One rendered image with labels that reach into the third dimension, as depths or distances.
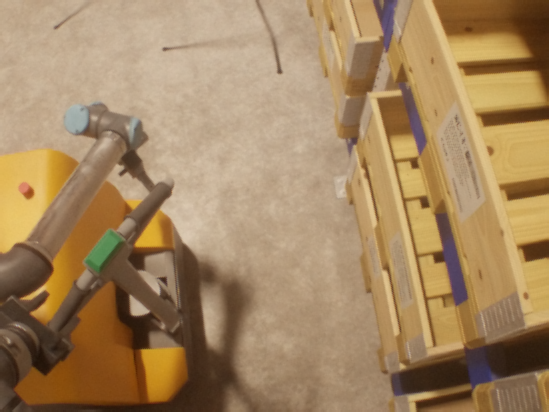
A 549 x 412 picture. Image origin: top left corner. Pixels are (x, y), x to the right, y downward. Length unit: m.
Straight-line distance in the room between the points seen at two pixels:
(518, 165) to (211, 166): 1.69
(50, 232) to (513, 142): 1.10
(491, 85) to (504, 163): 0.21
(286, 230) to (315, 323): 0.44
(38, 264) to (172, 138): 1.59
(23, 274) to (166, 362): 0.94
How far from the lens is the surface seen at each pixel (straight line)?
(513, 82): 1.40
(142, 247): 2.17
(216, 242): 2.50
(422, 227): 1.76
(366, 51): 1.87
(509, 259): 0.97
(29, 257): 1.28
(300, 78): 2.88
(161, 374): 2.07
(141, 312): 2.02
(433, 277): 1.72
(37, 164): 1.82
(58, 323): 1.15
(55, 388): 1.62
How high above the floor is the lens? 2.37
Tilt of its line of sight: 69 degrees down
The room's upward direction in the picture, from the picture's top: 1 degrees counter-clockwise
